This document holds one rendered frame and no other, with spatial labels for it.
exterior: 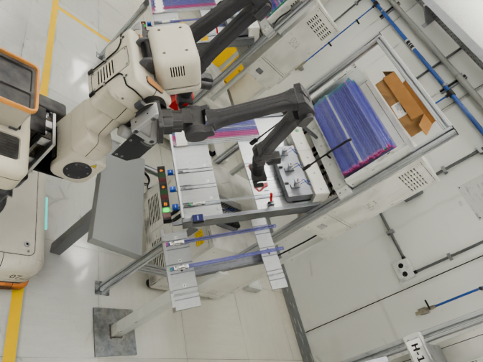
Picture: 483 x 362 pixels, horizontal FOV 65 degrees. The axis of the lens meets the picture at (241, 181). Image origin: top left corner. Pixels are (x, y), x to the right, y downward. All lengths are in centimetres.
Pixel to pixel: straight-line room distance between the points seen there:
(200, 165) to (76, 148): 77
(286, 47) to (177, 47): 186
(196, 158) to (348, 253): 187
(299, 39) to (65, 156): 207
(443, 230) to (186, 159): 207
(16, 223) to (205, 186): 87
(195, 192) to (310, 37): 166
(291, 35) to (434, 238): 189
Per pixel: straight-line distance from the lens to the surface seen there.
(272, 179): 204
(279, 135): 146
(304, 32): 306
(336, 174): 197
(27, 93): 144
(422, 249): 329
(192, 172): 202
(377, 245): 341
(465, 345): 182
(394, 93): 244
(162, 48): 131
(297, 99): 126
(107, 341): 224
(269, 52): 306
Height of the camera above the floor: 180
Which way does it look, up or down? 25 degrees down
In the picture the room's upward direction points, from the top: 55 degrees clockwise
